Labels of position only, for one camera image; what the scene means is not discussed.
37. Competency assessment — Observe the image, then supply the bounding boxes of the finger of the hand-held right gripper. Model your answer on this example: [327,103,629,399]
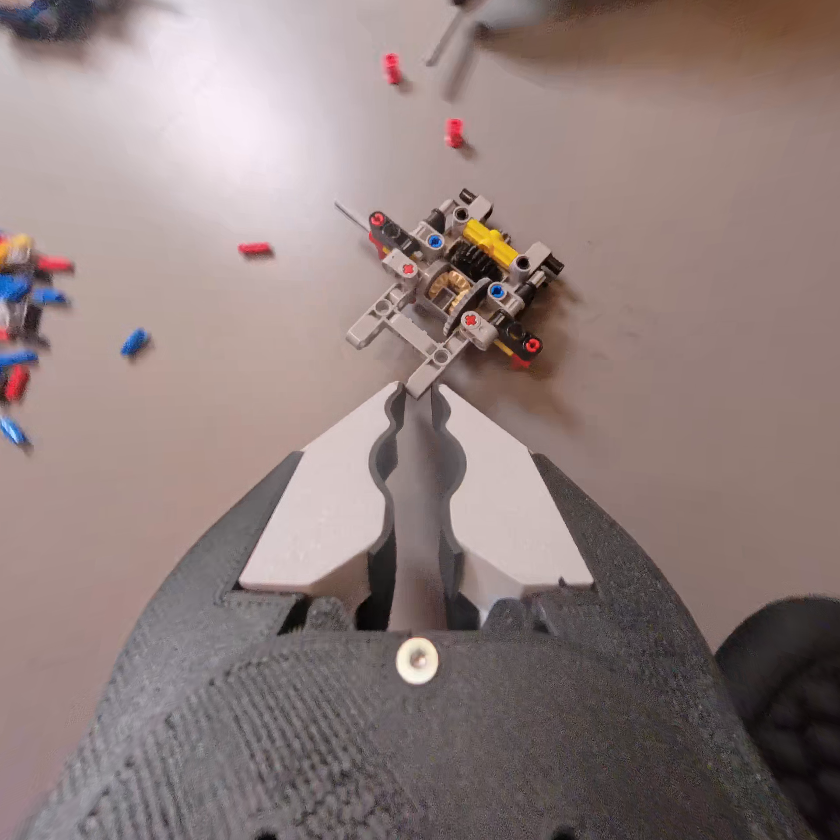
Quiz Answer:
[478,0,560,34]

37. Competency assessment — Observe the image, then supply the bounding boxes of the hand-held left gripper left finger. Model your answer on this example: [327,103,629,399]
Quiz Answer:
[238,381,403,616]

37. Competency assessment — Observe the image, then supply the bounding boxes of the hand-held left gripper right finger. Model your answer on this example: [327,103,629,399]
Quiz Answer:
[430,384,595,626]

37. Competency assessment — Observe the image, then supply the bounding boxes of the grey lego axle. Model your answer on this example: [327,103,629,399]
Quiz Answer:
[425,10,468,68]

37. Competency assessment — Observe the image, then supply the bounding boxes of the grey lego gear assembly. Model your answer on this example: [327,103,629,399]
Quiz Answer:
[346,188,565,400]

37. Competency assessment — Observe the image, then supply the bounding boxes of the pile of coloured lego pins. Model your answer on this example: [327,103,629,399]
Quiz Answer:
[0,230,74,450]

